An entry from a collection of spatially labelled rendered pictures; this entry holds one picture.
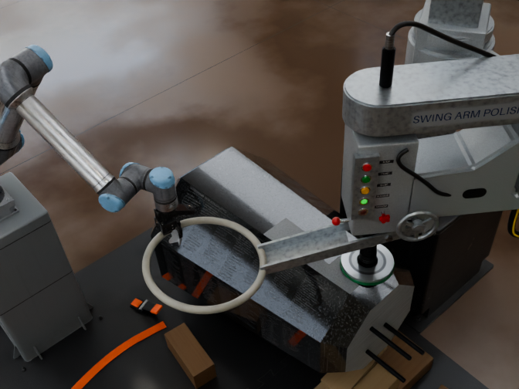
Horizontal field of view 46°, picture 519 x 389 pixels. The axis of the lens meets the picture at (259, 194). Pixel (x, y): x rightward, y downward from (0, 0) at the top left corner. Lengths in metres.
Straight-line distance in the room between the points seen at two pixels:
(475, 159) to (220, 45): 3.72
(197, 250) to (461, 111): 1.43
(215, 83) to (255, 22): 1.04
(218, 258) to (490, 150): 1.28
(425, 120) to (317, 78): 3.16
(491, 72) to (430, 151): 0.34
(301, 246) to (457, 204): 0.62
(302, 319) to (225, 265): 0.45
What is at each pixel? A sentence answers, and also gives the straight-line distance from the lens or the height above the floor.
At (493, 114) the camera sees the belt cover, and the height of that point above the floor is 1.60.
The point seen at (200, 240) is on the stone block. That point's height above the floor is 0.67.
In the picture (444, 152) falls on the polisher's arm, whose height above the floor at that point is 1.37.
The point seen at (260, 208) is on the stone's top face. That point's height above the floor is 0.80.
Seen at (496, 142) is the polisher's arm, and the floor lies 1.44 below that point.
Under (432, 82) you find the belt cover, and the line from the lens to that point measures 2.00.
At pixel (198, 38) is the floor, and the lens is 5.72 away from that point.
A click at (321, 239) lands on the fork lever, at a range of 2.44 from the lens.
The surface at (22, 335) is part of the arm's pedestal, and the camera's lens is 3.34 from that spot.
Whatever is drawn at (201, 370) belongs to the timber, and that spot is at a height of 0.14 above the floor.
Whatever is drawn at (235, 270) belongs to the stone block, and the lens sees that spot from 2.72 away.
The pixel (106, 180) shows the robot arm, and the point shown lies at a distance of 2.33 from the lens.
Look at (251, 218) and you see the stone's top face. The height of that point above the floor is 0.80.
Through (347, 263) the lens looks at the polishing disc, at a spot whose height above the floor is 0.83.
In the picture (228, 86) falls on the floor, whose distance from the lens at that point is 5.00.
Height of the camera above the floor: 2.76
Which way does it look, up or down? 44 degrees down
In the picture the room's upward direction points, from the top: 4 degrees counter-clockwise
